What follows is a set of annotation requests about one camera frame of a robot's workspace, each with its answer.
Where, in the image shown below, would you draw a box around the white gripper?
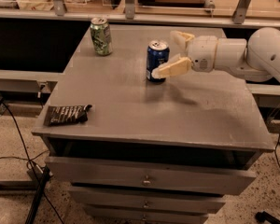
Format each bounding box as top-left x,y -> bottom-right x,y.
151,31 -> 218,79

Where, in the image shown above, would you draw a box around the blue pepsi can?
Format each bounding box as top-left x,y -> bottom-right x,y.
147,40 -> 170,82

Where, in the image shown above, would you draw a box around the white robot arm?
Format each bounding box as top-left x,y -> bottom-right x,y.
152,27 -> 280,83

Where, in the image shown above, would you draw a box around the green soda can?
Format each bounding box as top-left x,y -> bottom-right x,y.
91,18 -> 113,56

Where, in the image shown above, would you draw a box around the black rxbar chocolate wrapper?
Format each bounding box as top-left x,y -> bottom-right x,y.
44,105 -> 92,126

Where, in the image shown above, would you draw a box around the grey drawer cabinet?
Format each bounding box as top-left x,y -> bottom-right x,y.
31,24 -> 275,224

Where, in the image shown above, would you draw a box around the grey metal railing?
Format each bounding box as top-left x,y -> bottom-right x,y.
0,0 -> 280,29

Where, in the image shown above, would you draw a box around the top grey drawer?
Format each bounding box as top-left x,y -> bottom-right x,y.
46,156 -> 256,195

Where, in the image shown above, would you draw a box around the grey drawer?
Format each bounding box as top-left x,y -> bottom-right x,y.
69,186 -> 225,214
84,205 -> 208,224
46,156 -> 256,195

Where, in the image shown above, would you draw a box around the middle grey drawer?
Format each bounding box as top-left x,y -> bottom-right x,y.
69,186 -> 225,214

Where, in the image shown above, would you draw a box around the black tripod leg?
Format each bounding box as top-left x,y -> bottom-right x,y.
25,167 -> 49,224

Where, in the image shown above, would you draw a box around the bottom grey drawer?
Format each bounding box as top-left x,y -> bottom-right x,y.
84,205 -> 208,224

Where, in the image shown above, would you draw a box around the black floor cable left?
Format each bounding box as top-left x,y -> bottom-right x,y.
0,101 -> 66,224

